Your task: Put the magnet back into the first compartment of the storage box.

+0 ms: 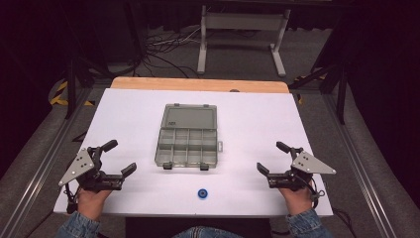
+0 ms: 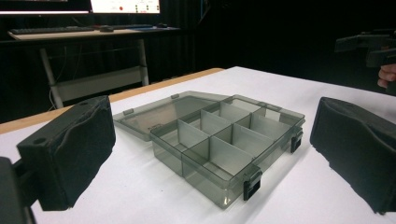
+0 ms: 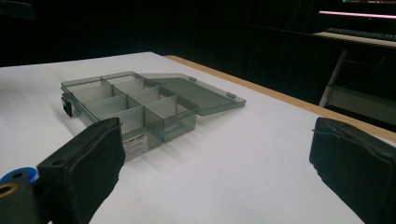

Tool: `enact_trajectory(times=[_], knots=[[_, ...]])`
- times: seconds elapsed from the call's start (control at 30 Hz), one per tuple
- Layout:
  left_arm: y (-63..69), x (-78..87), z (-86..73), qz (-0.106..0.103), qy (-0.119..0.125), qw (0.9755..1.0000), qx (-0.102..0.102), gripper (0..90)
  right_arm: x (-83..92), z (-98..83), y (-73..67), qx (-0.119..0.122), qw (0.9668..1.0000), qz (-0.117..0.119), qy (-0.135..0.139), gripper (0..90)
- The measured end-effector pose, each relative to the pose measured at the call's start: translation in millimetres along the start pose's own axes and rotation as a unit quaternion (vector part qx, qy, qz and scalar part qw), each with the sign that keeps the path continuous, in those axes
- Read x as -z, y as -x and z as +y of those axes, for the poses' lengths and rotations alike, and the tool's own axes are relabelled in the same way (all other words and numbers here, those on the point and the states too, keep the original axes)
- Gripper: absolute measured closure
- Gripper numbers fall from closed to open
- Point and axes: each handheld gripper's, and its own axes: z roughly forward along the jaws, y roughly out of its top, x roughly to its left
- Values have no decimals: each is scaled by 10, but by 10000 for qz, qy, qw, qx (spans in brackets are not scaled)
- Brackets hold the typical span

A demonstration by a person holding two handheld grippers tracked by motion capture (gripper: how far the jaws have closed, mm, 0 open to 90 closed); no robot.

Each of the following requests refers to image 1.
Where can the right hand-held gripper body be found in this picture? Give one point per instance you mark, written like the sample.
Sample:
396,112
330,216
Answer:
308,164

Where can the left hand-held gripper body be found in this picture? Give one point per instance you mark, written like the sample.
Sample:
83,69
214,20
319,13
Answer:
84,165

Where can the person's right hand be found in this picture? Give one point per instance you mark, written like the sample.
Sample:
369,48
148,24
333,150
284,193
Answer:
298,201

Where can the person's left hand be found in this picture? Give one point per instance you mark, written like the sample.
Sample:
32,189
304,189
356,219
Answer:
89,203

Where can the clear grey compartment box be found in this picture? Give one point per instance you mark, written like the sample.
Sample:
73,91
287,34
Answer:
188,139

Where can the yellow black hazard tape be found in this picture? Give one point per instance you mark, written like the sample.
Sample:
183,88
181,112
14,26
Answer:
59,95

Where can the black metal stand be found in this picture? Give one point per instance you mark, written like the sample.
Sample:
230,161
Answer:
340,89
71,86

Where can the person's legs in jeans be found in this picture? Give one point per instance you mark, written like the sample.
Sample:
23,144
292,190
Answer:
206,233

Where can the white metal stand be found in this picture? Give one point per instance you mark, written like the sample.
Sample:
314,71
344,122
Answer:
242,21

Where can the aluminium floor rail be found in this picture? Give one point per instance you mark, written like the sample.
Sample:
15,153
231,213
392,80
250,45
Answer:
43,165
360,165

